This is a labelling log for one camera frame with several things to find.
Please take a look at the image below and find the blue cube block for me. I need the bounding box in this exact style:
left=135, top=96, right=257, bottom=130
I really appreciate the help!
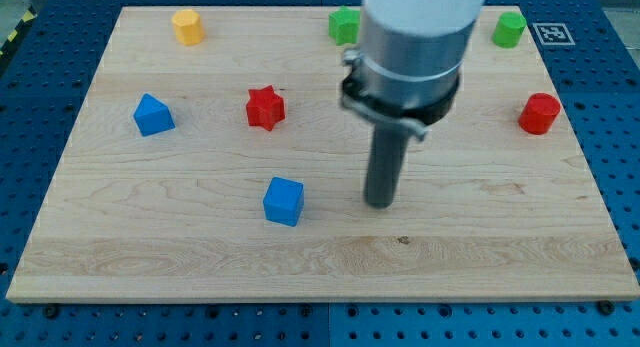
left=263, top=177, right=304, bottom=227

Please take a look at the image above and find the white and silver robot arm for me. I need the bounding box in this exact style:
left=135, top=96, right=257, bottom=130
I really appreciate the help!
left=341, top=0, right=485, bottom=140

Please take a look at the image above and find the blue triangle block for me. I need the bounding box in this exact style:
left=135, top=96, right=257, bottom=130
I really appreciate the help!
left=133, top=93, right=175, bottom=136

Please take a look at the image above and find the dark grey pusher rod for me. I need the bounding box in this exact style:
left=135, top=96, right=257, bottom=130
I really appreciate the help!
left=363, top=125, right=409, bottom=209

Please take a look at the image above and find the red star block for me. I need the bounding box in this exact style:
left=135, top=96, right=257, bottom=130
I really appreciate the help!
left=246, top=85, right=286, bottom=131

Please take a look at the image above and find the light wooden board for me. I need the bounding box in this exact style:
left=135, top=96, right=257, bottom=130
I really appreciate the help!
left=7, top=7, right=639, bottom=303

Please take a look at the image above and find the green star block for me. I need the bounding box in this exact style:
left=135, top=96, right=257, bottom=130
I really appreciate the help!
left=328, top=6, right=360, bottom=46

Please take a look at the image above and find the yellow hexagon block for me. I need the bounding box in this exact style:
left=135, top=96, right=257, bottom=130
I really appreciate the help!
left=171, top=9, right=205, bottom=46

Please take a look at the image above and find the red cylinder block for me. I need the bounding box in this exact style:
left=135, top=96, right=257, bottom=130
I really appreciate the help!
left=518, top=93, right=561, bottom=135

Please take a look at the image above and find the green cylinder block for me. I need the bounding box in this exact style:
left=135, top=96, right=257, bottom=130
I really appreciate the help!
left=492, top=11, right=527, bottom=48

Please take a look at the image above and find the white fiducial marker tag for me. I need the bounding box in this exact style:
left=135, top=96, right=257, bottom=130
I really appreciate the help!
left=533, top=22, right=575, bottom=46

